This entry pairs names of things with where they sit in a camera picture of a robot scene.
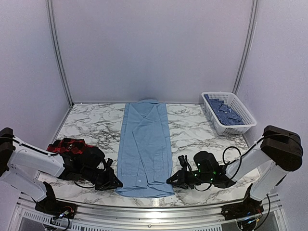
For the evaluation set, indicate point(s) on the white plastic basket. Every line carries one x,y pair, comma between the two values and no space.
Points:
233,101

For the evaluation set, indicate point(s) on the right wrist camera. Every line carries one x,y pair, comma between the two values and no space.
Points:
183,159

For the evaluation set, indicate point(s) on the aluminium wall post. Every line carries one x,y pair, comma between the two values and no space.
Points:
247,45
57,51

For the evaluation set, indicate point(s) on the left aluminium wall post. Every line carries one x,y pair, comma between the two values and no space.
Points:
57,51

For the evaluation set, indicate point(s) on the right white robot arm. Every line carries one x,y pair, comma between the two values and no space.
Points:
281,148

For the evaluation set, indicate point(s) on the right aluminium wall post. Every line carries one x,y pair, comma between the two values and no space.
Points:
247,45

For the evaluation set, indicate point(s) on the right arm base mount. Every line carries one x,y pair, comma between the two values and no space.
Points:
241,210

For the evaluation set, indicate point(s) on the light blue long sleeve shirt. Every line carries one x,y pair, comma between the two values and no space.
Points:
145,159

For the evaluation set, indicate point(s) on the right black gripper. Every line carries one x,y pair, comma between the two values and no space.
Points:
182,179

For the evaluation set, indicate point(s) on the blue patterned shirt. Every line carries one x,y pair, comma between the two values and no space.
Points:
224,113

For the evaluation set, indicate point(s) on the aluminium front frame rail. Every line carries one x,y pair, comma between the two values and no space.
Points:
192,218

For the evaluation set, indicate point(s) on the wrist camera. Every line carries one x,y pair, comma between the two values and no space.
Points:
108,163
183,159

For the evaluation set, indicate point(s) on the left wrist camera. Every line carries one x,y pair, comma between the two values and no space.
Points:
108,163

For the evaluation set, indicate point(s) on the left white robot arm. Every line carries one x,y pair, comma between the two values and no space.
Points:
66,159

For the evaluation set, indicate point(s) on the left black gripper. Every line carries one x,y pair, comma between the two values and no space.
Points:
109,184

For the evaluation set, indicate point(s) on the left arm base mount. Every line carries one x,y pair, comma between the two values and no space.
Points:
58,209

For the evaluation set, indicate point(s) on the red black plaid shirt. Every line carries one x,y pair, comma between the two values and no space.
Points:
68,146

